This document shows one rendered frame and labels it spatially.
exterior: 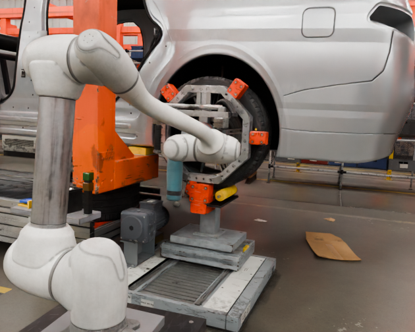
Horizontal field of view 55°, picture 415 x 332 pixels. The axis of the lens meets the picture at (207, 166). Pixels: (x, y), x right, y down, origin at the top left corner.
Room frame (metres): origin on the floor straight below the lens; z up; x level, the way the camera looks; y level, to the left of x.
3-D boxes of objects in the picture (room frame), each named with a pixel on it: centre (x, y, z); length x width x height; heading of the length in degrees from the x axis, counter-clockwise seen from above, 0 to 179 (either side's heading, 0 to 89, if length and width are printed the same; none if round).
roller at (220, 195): (2.32, -0.12, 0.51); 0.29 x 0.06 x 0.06; 159
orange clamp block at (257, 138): (2.17, -0.27, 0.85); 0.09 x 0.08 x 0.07; 69
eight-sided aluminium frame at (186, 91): (2.27, 0.03, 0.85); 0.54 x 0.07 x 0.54; 69
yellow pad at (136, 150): (2.63, 0.44, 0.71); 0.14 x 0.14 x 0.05; 69
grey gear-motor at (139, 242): (2.35, 0.33, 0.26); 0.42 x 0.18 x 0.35; 159
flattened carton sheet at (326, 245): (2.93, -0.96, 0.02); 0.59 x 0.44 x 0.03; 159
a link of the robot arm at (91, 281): (1.08, 0.30, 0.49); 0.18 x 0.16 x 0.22; 68
